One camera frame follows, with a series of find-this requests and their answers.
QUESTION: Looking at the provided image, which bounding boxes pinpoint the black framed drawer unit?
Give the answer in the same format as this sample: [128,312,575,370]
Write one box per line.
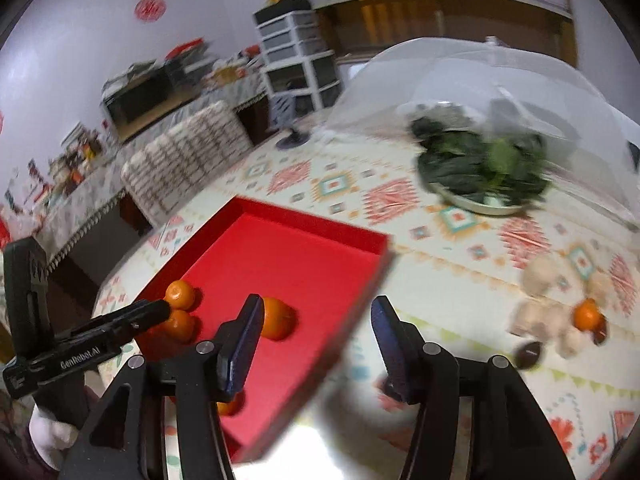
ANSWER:
[252,2,321,63]

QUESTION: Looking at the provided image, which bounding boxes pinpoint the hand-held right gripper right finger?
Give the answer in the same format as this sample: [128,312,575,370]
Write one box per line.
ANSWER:
[371,295,576,480]

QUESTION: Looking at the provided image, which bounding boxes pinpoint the tangerine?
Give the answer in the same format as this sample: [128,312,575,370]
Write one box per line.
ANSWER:
[165,280,197,311]
[160,310,197,343]
[260,297,296,341]
[216,392,245,417]
[572,299,603,332]

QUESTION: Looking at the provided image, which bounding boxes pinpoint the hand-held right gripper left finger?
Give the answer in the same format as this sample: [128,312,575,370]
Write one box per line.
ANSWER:
[60,294,265,480]

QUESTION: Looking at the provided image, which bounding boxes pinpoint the white mesh food cover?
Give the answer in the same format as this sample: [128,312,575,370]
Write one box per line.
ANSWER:
[320,37,640,231]

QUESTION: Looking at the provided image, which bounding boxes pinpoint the red tray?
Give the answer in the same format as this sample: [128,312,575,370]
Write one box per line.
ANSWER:
[135,196,393,463]

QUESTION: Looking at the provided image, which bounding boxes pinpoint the red round wall decoration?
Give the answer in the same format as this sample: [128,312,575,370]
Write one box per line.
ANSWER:
[134,0,167,22]

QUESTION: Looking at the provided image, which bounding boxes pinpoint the chair with patterned cover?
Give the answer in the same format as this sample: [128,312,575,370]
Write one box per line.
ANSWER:
[120,100,253,226]

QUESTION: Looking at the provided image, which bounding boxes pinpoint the plate of green vegetables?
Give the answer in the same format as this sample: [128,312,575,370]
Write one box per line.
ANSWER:
[410,110,551,201]

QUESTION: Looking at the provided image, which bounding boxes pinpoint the person's left hand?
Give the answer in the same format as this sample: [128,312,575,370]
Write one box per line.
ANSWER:
[29,407,78,468]

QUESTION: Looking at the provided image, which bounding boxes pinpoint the beige round food piece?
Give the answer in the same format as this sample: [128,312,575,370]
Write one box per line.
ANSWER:
[587,270,613,306]
[510,300,573,338]
[522,255,563,297]
[557,327,586,358]

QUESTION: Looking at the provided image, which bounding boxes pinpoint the cloth-covered sideboard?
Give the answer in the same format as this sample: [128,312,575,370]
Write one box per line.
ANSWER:
[0,75,266,271]

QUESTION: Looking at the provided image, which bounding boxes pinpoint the patterned tablecloth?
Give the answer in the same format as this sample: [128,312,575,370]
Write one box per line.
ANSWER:
[92,110,640,480]

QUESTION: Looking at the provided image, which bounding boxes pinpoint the small desk fan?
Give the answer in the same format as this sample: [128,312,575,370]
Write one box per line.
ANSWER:
[272,92,311,150]

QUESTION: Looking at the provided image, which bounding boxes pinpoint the brown wooden cabinet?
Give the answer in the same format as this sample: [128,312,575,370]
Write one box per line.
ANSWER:
[320,0,576,68]

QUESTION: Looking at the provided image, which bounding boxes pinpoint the white plastic drawer unit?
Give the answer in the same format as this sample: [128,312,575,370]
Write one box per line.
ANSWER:
[262,51,343,111]

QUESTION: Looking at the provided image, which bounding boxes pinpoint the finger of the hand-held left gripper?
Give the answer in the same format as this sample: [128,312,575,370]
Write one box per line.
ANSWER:
[65,299,173,348]

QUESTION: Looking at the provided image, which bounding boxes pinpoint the white plate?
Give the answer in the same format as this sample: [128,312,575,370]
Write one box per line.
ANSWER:
[425,180,531,217]

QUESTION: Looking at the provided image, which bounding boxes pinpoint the microwave oven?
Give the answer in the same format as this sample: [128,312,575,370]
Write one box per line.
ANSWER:
[102,62,186,141]

